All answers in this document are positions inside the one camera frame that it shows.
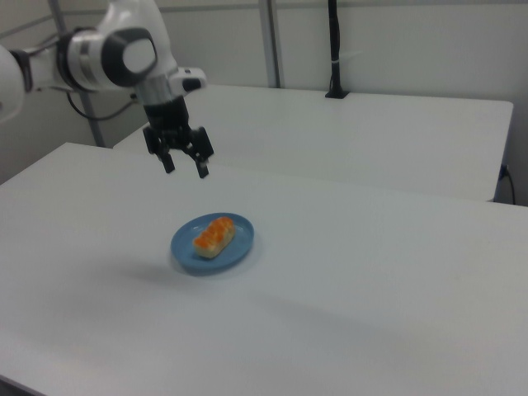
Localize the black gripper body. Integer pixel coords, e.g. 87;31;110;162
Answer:
142;96;195;142

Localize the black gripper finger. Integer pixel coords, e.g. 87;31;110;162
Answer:
181;125;215;179
142;126;177;175

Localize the orange glazed bread roll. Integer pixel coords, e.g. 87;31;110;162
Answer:
192;215;236;261

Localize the blue round plate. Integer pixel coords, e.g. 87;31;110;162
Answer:
170;212;256;276

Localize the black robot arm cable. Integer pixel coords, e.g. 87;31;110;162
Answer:
65;90;139;121

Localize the black clamp-mounted stand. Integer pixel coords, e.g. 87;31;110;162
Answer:
324;0;351;100

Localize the black wall cable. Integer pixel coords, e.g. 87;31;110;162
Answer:
498;163;517;204

